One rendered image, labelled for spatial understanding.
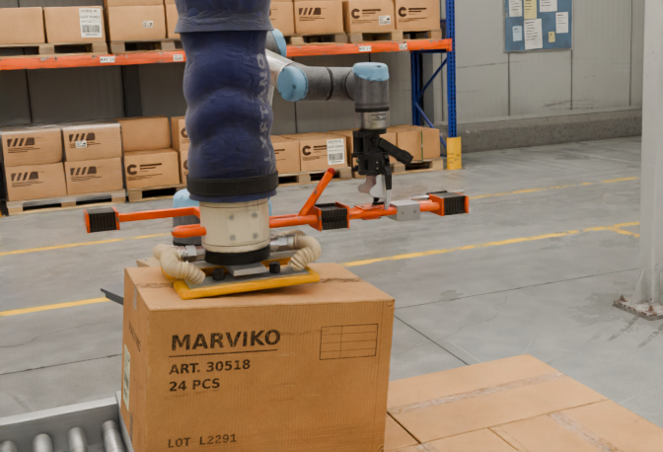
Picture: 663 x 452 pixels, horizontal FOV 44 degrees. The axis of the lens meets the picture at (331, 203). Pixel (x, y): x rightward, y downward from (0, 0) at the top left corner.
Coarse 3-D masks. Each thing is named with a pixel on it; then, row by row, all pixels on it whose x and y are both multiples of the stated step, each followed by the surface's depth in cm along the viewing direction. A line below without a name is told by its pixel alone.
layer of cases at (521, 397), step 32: (416, 384) 247; (448, 384) 246; (480, 384) 245; (512, 384) 244; (544, 384) 243; (576, 384) 242; (416, 416) 226; (448, 416) 225; (480, 416) 224; (512, 416) 223; (544, 416) 222; (576, 416) 221; (608, 416) 220; (640, 416) 220; (384, 448) 209; (416, 448) 208; (448, 448) 207; (480, 448) 207; (512, 448) 206; (544, 448) 205; (576, 448) 204; (608, 448) 204; (640, 448) 203
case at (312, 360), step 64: (128, 320) 208; (192, 320) 184; (256, 320) 189; (320, 320) 195; (384, 320) 201; (128, 384) 207; (192, 384) 186; (256, 384) 192; (320, 384) 198; (384, 384) 204; (192, 448) 188; (256, 448) 194; (320, 448) 200
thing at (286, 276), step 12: (276, 264) 199; (216, 276) 194; (228, 276) 198; (240, 276) 198; (252, 276) 197; (264, 276) 197; (276, 276) 197; (288, 276) 198; (300, 276) 198; (312, 276) 199; (180, 288) 191; (192, 288) 190; (204, 288) 190; (216, 288) 191; (228, 288) 192; (240, 288) 193; (252, 288) 194; (264, 288) 195
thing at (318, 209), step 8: (312, 208) 213; (320, 208) 208; (328, 208) 214; (336, 208) 214; (344, 208) 210; (320, 216) 208; (328, 216) 208; (336, 216) 210; (344, 216) 211; (312, 224) 214; (320, 224) 209; (328, 224) 209; (336, 224) 210; (344, 224) 210
